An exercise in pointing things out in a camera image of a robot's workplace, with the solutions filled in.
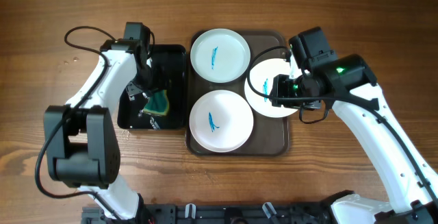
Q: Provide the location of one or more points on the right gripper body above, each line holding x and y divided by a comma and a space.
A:
276, 90

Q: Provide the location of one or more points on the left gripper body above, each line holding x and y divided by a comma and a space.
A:
141, 85

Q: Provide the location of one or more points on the green yellow sponge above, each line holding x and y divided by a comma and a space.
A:
158, 104

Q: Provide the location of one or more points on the white plate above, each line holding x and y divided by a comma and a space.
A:
221, 121
262, 76
220, 55

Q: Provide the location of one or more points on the white plate bottom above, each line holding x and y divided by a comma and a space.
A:
221, 121

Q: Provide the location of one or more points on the white plate top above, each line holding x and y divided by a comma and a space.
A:
220, 55

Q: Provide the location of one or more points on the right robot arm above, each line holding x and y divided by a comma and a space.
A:
349, 88

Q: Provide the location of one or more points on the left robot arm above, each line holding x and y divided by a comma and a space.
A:
80, 145

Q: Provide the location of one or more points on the black rectangular tray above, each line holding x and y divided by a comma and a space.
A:
172, 66

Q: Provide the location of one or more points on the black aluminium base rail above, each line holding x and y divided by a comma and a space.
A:
297, 213

